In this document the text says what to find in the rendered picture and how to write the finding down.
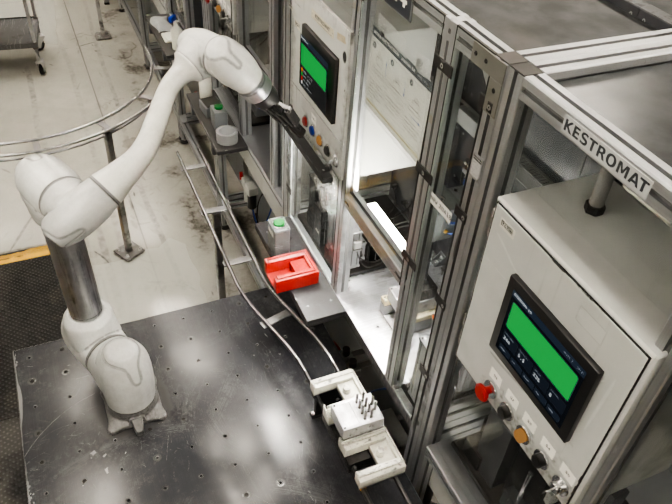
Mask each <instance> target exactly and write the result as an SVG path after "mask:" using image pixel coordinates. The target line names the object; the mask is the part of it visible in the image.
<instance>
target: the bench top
mask: <svg viewBox="0 0 672 504"><path fill-rule="evenodd" d="M245 295H246V296H247V298H248V299H249V300H250V301H251V303H252V304H253V305H254V306H255V308H256V309H257V310H258V311H259V312H260V313H261V314H262V316H263V317H264V318H265V319H268V318H270V317H272V316H274V315H276V314H278V313H280V312H282V311H284V310H286V309H285V307H284V306H283V305H282V304H281V303H280V302H279V301H278V300H277V299H276V298H275V297H274V295H273V294H272V293H271V292H270V290H269V289H268V288H267V287H266V288H262V289H258V290H254V291H250V292H246V293H245ZM260 322H262V320H261V319H260V318H259V317H258V316H257V315H256V314H255V312H254V311H253V310H252V309H251V308H250V306H249V305H248V304H247V303H246V301H245V300H244V298H243V297H242V295H241V294H239V295H235V296H231V297H227V298H223V299H219V300H215V301H211V302H207V303H203V304H199V305H195V306H191V307H187V308H183V309H179V310H175V311H171V312H167V313H163V314H159V315H155V316H151V317H147V318H144V319H140V320H136V321H131V322H127V323H123V324H120V326H121V330H122V331H123V332H124V334H125V335H126V337H128V338H132V339H134V340H136V341H137V342H139V343H140V344H141V345H142V346H143V347H144V348H145V349H146V351H147V353H148V355H149V357H150V360H151V364H152V368H153V372H154V376H156V380H157V382H156V386H157V390H158V393H159V397H160V400H161V404H162V407H163V408H164V410H165V411H166V414H167V417H166V418H165V419H164V420H159V421H152V422H149V423H145V424H144V434H143V435H142V436H137V434H136V432H135V430H134V428H133V427H132V428H129V429H126V430H123V431H121V432H119V433H117V434H115V435H111V434H109V432H108V418H107V413H106V408H105V404H104V400H103V398H102V397H101V395H100V391H101V390H100V389H99V387H98V385H97V383H96V382H95V380H94V378H93V377H92V375H91V374H90V372H89V371H88V370H87V369H86V368H85V367H84V366H83V365H82V364H81V363H80V362H79V361H78V359H77V358H76V357H75V356H74V355H73V353H72V352H71V351H70V349H69V348H68V346H67V345H66V343H65V342H64V340H63V339H59V340H55V341H51V342H47V343H43V344H39V345H35V346H31V347H27V348H23V349H20V350H16V351H13V360H14V370H15V380H16V389H17V399H18V408H19V418H20V428H21V437H22V447H23V456H24V466H25V475H26V485H27V495H28V503H29V504H367V502H366V500H365V498H364V496H363V494H362V492H361V491H360V490H359V488H358V486H357V484H356V482H355V479H354V478H355V477H354V475H353V473H352V472H351V473H348V472H347V470H346V468H345V466H344V464H343V461H342V459H341V457H340V455H339V453H338V451H337V449H336V447H335V445H334V443H333V441H332V439H331V437H330V435H329V433H328V430H327V428H326V426H325V424H324V422H323V420H322V416H321V417H318V418H315V419H312V417H311V415H310V412H312V411H314V400H315V399H313V397H312V394H311V389H310V385H309V383H308V381H307V379H306V377H305V375H304V373H303V371H302V369H301V367H300V366H299V364H298V363H297V361H296V360H295V358H294V357H293V355H292V354H291V353H290V352H289V350H288V349H287V348H286V347H285V346H284V344H283V343H282V342H281V341H280V340H279V339H278V338H277V337H276V335H275V334H274V333H273V332H272V331H271V330H270V329H269V328H268V327H267V328H265V329H264V328H263V327H262V325H261V324H260ZM272 326H273V327H274V328H275V330H276V331H277V332H278V333H279V334H280V335H281V336H282V337H283V338H284V339H285V340H286V342H287V343H288V344H289V345H290V346H291V347H292V349H293V350H294V351H295V353H296V354H297V355H298V357H299V358H300V360H301V361H302V363H303V364H304V366H305V368H306V370H307V371H308V373H309V375H310V377H311V379H312V380H315V379H318V378H321V377H325V376H328V375H331V374H334V373H336V371H335V369H334V367H333V365H332V363H331V362H330V360H329V358H328V357H327V355H326V354H325V352H324V351H323V349H322V348H321V347H320V345H319V344H318V343H317V342H316V340H315V339H314V338H313V337H312V336H311V335H310V334H309V332H308V331H307V330H306V329H305V328H304V327H303V326H302V325H301V324H300V323H299V322H298V321H297V320H296V319H295V318H294V317H293V316H292V315H290V316H288V317H286V318H284V319H283V320H281V321H279V322H277V323H275V324H273V325H272ZM60 347H64V350H63V351H60V350H59V348H60ZM30 379H34V380H35V381H34V382H33V383H30V382H29V380H30ZM366 490H367V492H368V494H369V497H370V499H371V501H372V503H373V504H406V502H405V500H404V498H403V497H402V495H401V493H400V491H399V489H398V487H397V485H396V483H395V482H394V480H393V478H389V479H387V480H384V481H381V482H379V483H376V484H373V485H371V486H368V487H366Z"/></svg>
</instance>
